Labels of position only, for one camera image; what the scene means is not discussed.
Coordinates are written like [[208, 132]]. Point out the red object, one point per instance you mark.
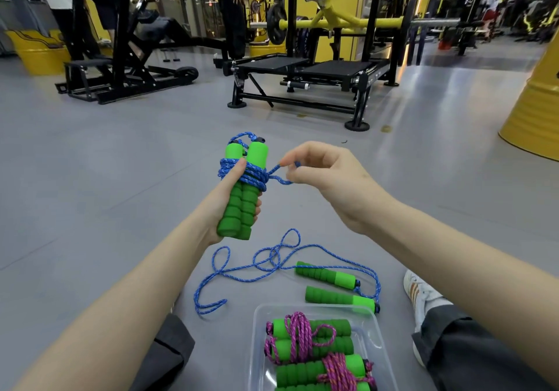
[[445, 44]]

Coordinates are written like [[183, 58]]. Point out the black squat rack platform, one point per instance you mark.
[[336, 69]]

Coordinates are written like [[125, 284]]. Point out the person's leg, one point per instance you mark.
[[467, 355], [170, 351]]

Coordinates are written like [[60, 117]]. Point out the black yellow gym machine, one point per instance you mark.
[[535, 21]]

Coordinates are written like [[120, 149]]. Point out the small black push-up bar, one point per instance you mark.
[[166, 55], [175, 55]]

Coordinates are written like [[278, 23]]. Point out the large yellow barrel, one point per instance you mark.
[[535, 119]]

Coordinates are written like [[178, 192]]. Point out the person's left leg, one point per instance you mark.
[[170, 351]]

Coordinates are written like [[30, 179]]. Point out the black weight plate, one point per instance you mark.
[[276, 23]]

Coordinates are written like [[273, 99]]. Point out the person's right forearm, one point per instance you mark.
[[471, 281]]

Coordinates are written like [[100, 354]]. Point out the person's right leg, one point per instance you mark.
[[467, 355]]

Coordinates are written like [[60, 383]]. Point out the clear plastic box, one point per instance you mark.
[[375, 329]]

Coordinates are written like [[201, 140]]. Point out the person's left hand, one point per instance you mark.
[[218, 211]]

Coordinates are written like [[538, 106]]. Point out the person's left forearm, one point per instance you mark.
[[126, 312]]

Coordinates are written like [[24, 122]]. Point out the black wheeled gym machine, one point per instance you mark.
[[122, 76]]

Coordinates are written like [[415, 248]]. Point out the person's right white sneaker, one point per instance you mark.
[[421, 292]]

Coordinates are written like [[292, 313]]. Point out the person's right hand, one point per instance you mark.
[[345, 185]]

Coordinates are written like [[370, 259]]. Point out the yellow barbell bar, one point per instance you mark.
[[349, 22]]

